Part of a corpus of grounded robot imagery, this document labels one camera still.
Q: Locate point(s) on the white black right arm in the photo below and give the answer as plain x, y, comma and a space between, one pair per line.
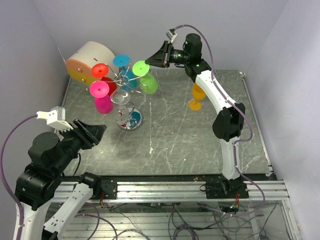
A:
229, 122

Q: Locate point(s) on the green wine glass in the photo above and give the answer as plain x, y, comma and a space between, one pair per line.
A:
147, 82

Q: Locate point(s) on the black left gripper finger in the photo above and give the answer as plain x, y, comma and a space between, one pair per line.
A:
93, 132
86, 142

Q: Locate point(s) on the chrome wine glass rack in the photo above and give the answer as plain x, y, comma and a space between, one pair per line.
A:
136, 117

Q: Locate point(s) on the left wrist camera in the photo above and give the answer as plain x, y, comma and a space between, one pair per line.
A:
55, 118

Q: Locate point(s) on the white round container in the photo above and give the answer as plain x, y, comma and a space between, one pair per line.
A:
80, 64

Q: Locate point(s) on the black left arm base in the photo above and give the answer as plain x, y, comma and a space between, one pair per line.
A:
106, 189

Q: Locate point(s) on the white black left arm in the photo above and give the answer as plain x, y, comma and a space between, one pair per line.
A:
36, 186

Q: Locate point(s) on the clear wine glass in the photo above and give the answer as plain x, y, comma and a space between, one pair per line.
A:
121, 113

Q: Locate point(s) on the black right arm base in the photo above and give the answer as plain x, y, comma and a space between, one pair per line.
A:
225, 189

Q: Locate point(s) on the pink wine glass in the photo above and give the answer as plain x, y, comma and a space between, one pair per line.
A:
102, 101

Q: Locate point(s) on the blue wine glass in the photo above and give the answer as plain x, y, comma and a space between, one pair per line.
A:
123, 67

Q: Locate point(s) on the red wine glass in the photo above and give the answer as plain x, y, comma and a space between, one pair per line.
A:
100, 71

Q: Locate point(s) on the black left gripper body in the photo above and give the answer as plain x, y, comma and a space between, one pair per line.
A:
72, 141

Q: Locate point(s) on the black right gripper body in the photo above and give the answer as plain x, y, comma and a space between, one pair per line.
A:
175, 56

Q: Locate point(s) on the aluminium rail frame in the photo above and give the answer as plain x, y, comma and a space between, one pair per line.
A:
263, 189

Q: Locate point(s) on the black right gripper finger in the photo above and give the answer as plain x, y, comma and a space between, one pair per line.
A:
159, 63
160, 55

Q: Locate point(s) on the orange wine glass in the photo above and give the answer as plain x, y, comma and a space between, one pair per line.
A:
198, 95

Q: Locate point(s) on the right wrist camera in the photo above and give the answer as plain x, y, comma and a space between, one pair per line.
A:
171, 35

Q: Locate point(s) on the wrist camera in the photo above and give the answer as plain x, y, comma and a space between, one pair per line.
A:
171, 35
55, 118

